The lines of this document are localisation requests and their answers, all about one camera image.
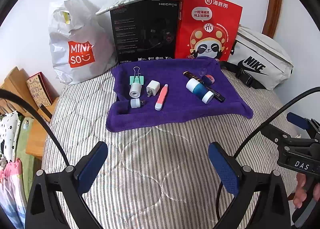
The black headset box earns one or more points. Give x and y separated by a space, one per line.
140 31

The blue and white bottle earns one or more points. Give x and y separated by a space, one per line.
198 90

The white waist bag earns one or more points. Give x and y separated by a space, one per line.
262 48

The person's right hand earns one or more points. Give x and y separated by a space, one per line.
299 197

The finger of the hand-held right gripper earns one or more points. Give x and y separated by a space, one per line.
297 120
282 138

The green binder clip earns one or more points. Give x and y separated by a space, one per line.
136 80

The pink printed cloth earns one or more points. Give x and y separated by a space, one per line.
12 189

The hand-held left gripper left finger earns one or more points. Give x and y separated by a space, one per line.
91 166

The green cloth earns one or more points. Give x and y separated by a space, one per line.
26 143

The clear suction cup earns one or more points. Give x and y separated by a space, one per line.
203 71

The black narrow object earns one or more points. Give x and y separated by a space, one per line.
45 112

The red paper bag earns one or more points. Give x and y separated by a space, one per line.
220 18

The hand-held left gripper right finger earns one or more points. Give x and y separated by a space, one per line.
223 169

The white charger plug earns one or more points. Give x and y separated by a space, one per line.
153 86

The small white plug-in light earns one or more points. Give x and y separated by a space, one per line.
135 103

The wooden bedside furniture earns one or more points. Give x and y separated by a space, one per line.
37 128

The black tube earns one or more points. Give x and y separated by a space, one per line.
217 95

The white black-spotted cloth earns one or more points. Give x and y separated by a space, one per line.
10 133

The white hollow cylinder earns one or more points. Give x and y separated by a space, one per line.
135 91

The pink and white pen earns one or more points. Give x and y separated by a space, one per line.
161 97

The striped grey quilt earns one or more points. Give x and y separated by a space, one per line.
162 164

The brown wooden bed frame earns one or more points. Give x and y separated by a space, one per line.
272 6

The purple towel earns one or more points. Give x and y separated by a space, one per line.
180 111

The white plastic shopping bag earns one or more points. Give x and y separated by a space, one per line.
100 43

